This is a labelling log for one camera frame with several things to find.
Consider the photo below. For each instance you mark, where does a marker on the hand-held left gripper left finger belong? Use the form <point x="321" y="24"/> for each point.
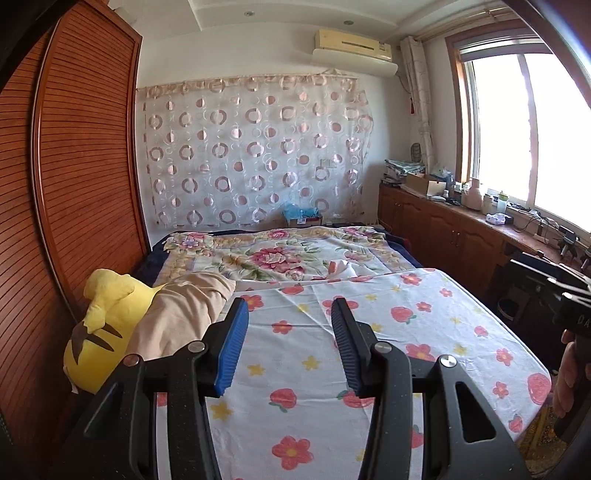
<point x="231" y="346"/>

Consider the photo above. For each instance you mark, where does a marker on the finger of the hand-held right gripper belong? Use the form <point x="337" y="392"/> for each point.
<point x="531" y="271"/>

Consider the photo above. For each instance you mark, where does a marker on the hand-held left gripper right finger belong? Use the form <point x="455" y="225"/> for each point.
<point x="344" y="346"/>

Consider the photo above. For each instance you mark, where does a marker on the beige printed T-shirt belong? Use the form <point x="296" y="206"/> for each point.
<point x="184" y="304"/>

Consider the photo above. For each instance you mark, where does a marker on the person's right hand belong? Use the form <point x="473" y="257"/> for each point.
<point x="564" y="383"/>

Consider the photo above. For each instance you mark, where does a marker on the white crumpled bag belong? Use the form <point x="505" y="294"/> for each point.
<point x="496" y="219"/>

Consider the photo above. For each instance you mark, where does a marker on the small green-capped bottle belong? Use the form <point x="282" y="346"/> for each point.
<point x="502" y="203"/>

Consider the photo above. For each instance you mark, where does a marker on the white strawberry print sheet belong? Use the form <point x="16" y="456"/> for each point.
<point x="415" y="323"/>

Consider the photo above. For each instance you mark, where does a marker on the floral blanket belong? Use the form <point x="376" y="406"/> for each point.
<point x="277" y="258"/>

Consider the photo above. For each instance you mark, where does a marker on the low wooden cabinet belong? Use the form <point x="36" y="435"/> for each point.
<point x="438" y="230"/>

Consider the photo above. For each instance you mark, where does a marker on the yellow plush toy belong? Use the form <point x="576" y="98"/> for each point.
<point x="101" y="332"/>

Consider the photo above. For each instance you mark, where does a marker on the clear blue plastic bag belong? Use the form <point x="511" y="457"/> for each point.
<point x="442" y="175"/>

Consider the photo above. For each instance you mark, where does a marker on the cardboard box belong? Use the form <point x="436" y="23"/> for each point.
<point x="422" y="184"/>

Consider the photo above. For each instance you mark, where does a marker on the blue plastic package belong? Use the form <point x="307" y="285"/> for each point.
<point x="300" y="212"/>

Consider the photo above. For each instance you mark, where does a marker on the wooden framed window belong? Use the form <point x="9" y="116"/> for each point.
<point x="508" y="129"/>

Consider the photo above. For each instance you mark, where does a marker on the dark oval object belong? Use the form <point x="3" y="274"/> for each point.
<point x="416" y="152"/>

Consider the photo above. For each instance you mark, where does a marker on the sheer circle-patterned curtain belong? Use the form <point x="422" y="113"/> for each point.
<point x="254" y="152"/>

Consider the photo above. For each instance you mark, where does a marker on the bundled patterned window curtain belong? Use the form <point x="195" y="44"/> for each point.
<point x="420" y="92"/>

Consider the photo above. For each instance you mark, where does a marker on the wooden slatted wardrobe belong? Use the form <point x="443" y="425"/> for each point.
<point x="83" y="161"/>

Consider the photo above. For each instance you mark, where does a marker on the wall air conditioner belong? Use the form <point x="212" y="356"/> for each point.
<point x="355" y="44"/>

